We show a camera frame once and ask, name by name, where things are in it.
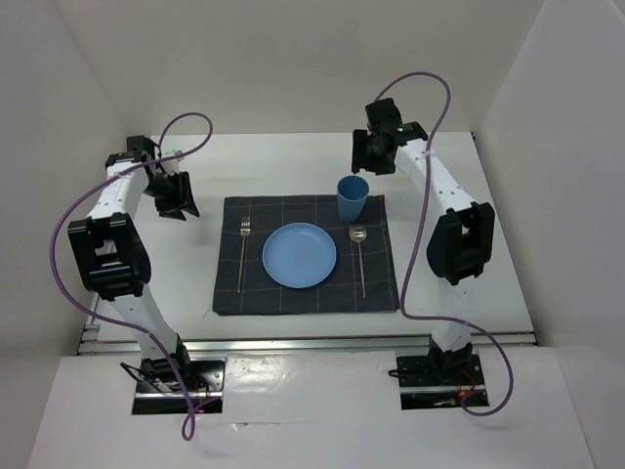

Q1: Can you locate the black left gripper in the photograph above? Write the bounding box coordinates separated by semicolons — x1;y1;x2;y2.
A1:
142;171;199;222

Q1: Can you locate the blue cup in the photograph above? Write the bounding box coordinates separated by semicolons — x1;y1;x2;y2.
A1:
337;175;369;223

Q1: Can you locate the silver fork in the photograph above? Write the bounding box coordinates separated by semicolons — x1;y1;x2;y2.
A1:
237;216;251;292

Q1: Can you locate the silver spoon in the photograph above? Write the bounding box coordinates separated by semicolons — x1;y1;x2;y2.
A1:
349;225;367;297

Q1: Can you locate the blue plate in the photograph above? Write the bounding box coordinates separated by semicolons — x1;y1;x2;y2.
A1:
262;223;338;289

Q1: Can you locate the dark checked cloth placemat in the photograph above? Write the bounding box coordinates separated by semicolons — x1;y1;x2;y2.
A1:
212;194;399;317

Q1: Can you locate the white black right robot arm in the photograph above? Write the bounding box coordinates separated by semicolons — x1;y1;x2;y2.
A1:
352;98;495;385

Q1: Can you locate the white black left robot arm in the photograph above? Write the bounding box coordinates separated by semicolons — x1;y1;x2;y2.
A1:
67;135;199;391

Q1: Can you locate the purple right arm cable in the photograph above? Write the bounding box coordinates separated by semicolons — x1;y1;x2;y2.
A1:
375;71;517;416

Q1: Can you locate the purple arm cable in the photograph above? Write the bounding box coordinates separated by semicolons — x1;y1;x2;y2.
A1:
375;71;517;416
50;112;216;442

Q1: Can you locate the aluminium table frame rail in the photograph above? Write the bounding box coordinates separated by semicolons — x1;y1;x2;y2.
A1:
77;315;537;356

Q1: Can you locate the black power cable left base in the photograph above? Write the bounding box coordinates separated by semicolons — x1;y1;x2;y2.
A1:
119;362;147;392

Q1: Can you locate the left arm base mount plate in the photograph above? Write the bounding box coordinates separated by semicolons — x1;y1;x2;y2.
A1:
132;355;229;415

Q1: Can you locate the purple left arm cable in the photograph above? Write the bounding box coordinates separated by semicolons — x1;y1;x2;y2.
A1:
50;112;216;442

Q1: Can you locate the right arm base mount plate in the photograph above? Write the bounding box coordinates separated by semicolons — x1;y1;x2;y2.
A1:
388;354;489;410

